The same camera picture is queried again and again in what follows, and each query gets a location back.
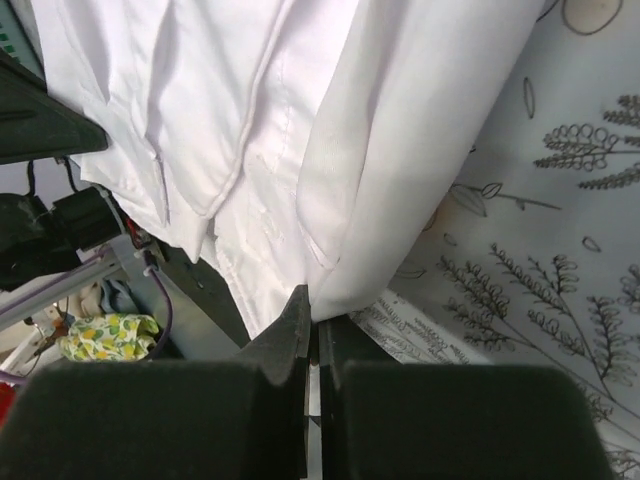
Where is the floral table cloth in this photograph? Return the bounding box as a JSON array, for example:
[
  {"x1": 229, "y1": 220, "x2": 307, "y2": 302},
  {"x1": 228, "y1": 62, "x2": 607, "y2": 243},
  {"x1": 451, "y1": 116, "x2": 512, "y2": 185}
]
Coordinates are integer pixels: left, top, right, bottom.
[{"x1": 353, "y1": 1, "x2": 639, "y2": 479}]

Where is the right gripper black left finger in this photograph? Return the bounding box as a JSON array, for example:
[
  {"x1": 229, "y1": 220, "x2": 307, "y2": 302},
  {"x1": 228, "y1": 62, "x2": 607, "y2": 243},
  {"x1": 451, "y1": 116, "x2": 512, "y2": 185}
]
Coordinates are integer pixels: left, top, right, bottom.
[{"x1": 1, "y1": 286, "x2": 311, "y2": 479}]

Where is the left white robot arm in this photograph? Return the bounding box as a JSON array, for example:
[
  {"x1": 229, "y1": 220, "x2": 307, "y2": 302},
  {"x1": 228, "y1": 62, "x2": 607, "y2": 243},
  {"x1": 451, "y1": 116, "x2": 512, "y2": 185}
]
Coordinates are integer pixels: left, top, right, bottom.
[{"x1": 1, "y1": 53, "x2": 121, "y2": 292}]

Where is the white long sleeve shirt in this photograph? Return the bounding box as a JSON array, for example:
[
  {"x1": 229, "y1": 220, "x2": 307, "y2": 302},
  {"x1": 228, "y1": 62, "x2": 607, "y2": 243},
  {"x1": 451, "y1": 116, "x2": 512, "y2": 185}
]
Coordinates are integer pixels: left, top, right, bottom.
[{"x1": 33, "y1": 1, "x2": 543, "y2": 336}]

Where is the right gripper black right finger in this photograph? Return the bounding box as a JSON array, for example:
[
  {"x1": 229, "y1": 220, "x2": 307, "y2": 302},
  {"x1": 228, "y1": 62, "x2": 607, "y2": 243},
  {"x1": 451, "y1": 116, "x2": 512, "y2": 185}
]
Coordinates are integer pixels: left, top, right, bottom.
[{"x1": 318, "y1": 316, "x2": 613, "y2": 479}]

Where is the yellow lemon print cloth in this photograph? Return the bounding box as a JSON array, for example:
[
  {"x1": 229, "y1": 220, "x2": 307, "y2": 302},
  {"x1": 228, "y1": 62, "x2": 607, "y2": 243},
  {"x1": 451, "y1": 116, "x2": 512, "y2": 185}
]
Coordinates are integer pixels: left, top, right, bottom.
[{"x1": 56, "y1": 313, "x2": 160, "y2": 362}]

